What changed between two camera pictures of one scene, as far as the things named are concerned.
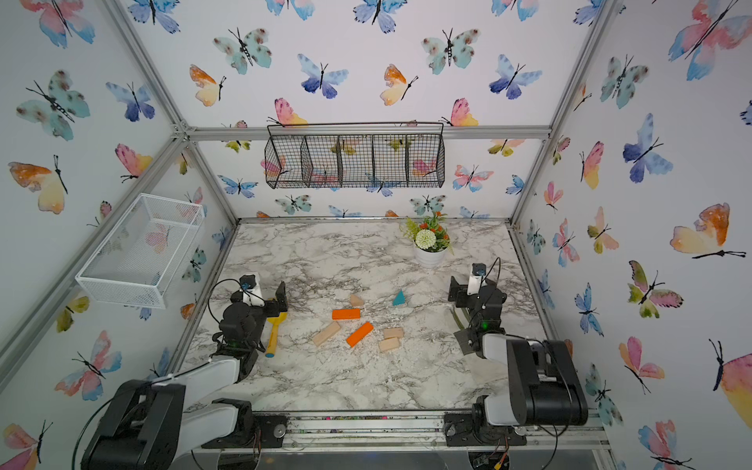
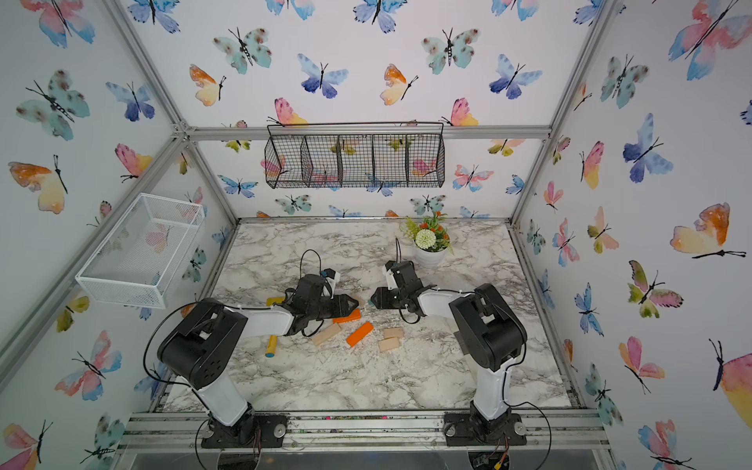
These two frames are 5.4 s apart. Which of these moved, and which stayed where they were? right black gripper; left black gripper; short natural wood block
Moved: right black gripper; left black gripper
Stayed: short natural wood block
